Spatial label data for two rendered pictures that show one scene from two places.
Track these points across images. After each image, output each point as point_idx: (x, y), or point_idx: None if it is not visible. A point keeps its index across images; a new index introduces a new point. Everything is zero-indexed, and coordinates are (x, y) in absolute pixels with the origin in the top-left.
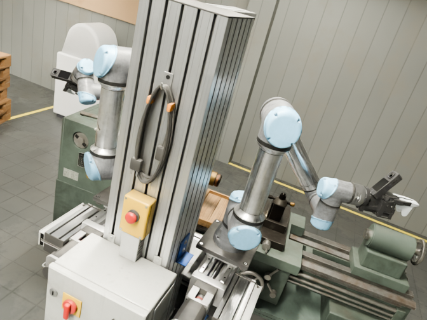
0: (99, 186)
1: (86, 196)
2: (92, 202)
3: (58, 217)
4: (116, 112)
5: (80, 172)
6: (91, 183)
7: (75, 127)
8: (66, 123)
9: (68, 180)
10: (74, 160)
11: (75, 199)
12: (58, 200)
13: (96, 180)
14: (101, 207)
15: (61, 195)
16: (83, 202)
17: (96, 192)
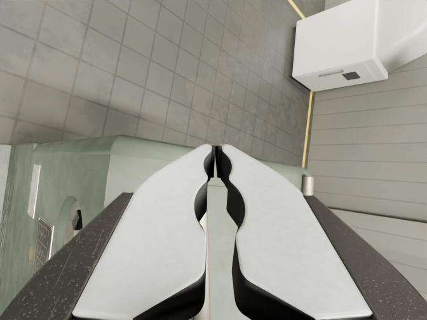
0: (20, 289)
1: (17, 236)
2: (13, 254)
3: (12, 159)
4: None
5: (33, 225)
6: (23, 260)
7: (89, 221)
8: (98, 166)
9: (30, 183)
10: (45, 206)
11: (18, 202)
12: (20, 154)
13: (25, 284)
14: (8, 280)
15: (22, 164)
16: (14, 226)
17: (17, 275)
